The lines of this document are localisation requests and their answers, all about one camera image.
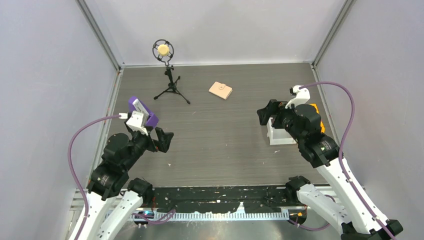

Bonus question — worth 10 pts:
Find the beige leather card holder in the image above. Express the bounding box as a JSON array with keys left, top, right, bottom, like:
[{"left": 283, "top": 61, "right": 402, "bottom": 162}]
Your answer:
[{"left": 208, "top": 81, "right": 233, "bottom": 100}]

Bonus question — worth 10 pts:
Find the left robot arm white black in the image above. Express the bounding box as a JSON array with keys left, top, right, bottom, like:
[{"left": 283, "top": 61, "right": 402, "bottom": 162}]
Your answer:
[{"left": 69, "top": 127, "right": 174, "bottom": 240}]

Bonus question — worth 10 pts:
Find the orange plastic bin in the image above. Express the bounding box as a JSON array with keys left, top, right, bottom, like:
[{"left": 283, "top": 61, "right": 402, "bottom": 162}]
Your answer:
[{"left": 309, "top": 103, "right": 327, "bottom": 134}]

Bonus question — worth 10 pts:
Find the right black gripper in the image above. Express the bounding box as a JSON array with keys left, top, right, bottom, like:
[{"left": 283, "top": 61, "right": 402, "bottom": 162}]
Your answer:
[{"left": 256, "top": 98, "right": 305, "bottom": 144}]

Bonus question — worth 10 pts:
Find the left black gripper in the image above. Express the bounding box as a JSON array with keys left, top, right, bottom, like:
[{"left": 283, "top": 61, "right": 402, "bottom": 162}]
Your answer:
[{"left": 123, "top": 125, "right": 174, "bottom": 170}]

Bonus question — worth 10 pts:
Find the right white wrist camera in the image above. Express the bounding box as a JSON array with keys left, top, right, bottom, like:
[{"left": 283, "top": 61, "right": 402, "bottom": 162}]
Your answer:
[{"left": 285, "top": 85, "right": 310, "bottom": 109}]

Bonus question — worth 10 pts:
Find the purple metronome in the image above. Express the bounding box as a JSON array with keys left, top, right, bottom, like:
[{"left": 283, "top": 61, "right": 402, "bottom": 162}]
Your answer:
[{"left": 128, "top": 96, "right": 159, "bottom": 128}]

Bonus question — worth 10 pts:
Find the white plastic bin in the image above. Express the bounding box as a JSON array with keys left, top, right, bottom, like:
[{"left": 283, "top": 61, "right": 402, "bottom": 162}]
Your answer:
[{"left": 266, "top": 117, "right": 296, "bottom": 146}]

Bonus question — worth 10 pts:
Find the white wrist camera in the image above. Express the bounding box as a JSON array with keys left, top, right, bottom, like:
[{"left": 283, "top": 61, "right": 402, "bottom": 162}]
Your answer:
[
  {"left": 125, "top": 110, "right": 149, "bottom": 136},
  {"left": 285, "top": 85, "right": 310, "bottom": 109}
]

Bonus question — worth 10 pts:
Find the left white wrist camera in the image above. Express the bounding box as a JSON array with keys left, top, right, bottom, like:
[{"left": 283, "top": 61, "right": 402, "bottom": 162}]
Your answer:
[{"left": 125, "top": 110, "right": 149, "bottom": 136}]

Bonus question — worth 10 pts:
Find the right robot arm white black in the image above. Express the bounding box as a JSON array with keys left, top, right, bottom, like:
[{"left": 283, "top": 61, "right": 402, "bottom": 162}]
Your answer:
[{"left": 256, "top": 99, "right": 404, "bottom": 240}]

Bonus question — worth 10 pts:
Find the black microphone on tripod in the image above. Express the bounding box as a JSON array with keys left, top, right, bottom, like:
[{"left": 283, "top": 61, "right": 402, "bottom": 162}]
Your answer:
[{"left": 152, "top": 39, "right": 191, "bottom": 105}]

